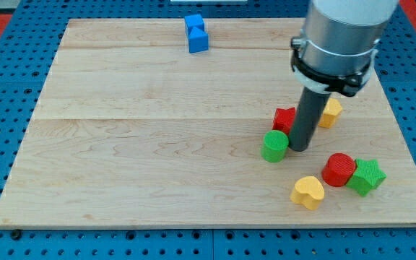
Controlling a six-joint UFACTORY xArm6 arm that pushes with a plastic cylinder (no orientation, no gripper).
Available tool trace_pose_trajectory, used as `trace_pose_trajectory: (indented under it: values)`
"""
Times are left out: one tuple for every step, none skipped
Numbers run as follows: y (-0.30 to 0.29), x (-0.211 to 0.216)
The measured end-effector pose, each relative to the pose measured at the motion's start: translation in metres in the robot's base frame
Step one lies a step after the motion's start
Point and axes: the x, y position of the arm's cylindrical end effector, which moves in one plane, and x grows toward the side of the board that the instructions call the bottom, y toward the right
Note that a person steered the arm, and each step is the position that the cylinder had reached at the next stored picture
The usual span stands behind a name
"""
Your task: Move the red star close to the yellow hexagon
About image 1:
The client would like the blue cube block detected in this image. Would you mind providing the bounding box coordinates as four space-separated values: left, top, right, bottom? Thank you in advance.
184 14 205 36

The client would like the yellow hexagon block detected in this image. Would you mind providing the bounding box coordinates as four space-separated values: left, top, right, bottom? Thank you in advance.
318 98 343 129

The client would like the green star block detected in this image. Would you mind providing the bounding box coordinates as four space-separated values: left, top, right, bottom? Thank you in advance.
345 158 386 197

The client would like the light wooden board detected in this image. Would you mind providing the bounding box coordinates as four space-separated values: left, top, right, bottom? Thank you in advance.
0 18 416 230

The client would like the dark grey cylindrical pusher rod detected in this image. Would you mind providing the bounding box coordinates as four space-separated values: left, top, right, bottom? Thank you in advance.
288 87 331 152

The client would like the blue triangle block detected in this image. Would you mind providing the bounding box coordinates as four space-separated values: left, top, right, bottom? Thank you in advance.
188 27 209 53

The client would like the green cylinder block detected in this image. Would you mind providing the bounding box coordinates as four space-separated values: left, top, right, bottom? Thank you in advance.
261 130 289 163

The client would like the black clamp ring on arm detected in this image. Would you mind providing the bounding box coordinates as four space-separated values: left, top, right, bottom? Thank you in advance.
290 35 379 98

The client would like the yellow heart block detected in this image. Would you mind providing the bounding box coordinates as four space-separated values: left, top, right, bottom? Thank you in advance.
290 176 325 210

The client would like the red star block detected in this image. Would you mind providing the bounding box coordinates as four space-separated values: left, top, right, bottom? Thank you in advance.
272 108 296 135

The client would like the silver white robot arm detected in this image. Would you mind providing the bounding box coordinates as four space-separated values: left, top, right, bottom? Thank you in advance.
289 0 399 152

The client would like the red cylinder block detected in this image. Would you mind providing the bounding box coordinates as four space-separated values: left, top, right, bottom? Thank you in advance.
321 153 356 187

